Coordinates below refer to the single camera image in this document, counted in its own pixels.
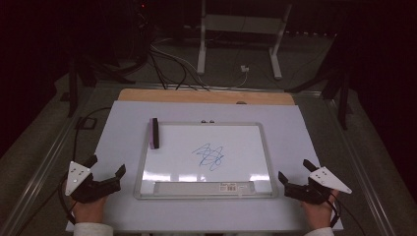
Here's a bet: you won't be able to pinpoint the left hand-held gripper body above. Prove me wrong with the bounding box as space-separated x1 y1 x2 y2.
64 160 122 205

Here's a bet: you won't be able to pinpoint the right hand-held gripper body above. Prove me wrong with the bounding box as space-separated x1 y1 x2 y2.
284 166 353 206

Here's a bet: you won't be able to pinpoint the purple and black whiteboard eraser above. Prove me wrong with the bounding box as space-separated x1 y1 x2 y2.
149 117 161 150

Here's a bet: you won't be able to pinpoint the silver-framed whiteboard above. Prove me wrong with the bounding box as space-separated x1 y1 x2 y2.
133 121 279 201

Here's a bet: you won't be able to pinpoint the person's left hand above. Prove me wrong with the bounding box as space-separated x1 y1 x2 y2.
71 196 109 225

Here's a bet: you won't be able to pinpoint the person's right hand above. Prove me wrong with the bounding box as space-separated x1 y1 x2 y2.
299 189 340 230

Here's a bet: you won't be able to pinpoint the black square floor socket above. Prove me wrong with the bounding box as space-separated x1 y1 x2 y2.
75 116 98 130

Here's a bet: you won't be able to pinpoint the white table mat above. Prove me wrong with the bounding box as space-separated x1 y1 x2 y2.
65 100 344 232

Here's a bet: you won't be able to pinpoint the striped sticker label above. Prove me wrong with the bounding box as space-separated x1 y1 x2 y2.
218 183 238 193

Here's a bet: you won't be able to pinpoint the black tripod stand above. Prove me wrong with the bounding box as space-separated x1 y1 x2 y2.
284 63 354 131
66 53 136 118

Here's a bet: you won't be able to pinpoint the wooden table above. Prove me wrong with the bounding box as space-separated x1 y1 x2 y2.
117 88 296 106

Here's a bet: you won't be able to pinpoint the dark equipment rack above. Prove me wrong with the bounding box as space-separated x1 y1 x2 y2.
129 0 155 68

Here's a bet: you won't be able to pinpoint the white metal stand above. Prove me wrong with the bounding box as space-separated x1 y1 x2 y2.
196 0 293 81

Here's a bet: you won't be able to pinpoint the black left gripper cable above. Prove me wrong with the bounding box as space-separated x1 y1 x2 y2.
58 106 112 226

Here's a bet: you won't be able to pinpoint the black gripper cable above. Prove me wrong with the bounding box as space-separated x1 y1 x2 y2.
58 106 112 226
327 193 367 236

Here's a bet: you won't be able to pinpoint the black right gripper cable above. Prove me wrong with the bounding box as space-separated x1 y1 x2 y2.
327 193 367 236

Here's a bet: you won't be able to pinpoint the metal floor rail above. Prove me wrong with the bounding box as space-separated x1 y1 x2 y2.
93 82 326 98
323 97 399 236
0 97 96 236

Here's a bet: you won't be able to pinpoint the black floor cables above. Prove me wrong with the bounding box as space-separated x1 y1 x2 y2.
148 38 210 91

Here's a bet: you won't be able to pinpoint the white plug with cable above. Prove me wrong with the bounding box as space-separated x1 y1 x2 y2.
209 64 251 90

